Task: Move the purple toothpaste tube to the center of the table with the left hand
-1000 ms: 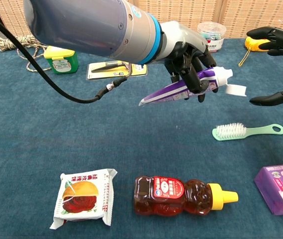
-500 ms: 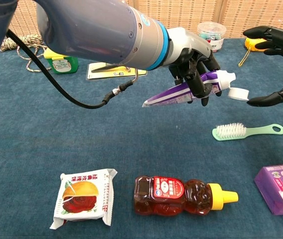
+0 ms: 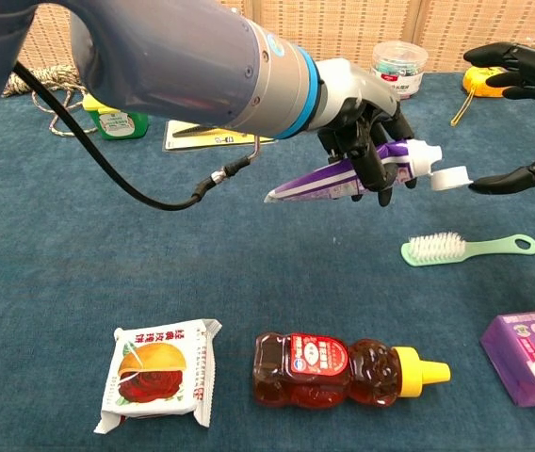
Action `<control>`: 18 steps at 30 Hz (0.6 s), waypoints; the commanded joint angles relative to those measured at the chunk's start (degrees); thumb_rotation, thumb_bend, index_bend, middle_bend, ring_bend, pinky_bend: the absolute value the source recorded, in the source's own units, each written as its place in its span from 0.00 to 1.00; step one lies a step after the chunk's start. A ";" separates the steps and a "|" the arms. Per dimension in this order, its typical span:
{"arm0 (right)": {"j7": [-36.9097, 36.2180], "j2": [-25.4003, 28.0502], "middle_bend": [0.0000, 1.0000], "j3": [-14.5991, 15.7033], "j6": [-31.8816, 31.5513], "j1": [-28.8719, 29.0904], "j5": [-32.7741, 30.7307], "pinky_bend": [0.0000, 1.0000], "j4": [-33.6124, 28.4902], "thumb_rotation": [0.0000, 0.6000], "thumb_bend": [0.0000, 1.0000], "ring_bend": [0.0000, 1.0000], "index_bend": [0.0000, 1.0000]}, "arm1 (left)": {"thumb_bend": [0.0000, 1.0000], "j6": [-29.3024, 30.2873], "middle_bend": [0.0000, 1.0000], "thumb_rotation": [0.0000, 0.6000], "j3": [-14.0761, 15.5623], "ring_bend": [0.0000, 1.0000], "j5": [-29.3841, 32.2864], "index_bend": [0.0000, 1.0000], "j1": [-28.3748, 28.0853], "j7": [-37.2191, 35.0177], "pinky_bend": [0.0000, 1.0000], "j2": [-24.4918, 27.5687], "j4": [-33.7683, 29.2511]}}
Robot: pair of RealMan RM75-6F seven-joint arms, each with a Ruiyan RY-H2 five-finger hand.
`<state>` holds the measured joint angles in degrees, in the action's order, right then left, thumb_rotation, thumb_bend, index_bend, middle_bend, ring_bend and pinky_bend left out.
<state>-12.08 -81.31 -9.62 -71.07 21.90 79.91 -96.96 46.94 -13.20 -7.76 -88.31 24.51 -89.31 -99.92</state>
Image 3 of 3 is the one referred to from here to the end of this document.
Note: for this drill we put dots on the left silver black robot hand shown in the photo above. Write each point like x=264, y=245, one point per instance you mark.
x=357, y=89

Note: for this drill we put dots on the purple white toothpaste tube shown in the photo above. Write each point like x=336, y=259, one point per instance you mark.
x=314, y=181

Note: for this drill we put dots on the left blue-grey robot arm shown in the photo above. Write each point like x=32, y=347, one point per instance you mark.
x=178, y=61

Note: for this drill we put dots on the clear tub of binder clips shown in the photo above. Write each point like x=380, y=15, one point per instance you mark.
x=399, y=66

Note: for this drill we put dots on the yellow tape measure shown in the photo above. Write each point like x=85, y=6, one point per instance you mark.
x=479, y=87

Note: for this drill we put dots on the bamboo folding screen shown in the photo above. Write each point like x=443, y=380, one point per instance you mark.
x=343, y=28

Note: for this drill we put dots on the razor in yellow blister pack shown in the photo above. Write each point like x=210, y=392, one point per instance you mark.
x=192, y=136

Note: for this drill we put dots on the mint green hairbrush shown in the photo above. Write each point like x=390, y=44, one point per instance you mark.
x=432, y=249

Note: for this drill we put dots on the dark blue table mat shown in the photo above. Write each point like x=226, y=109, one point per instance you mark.
x=201, y=282

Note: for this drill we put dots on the bear-shaped honey bottle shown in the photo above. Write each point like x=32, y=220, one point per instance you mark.
x=314, y=372

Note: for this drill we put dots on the purple white small box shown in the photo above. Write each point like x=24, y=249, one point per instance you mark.
x=531, y=358

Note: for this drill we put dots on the white pastry packet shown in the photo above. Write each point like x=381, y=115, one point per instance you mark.
x=154, y=372

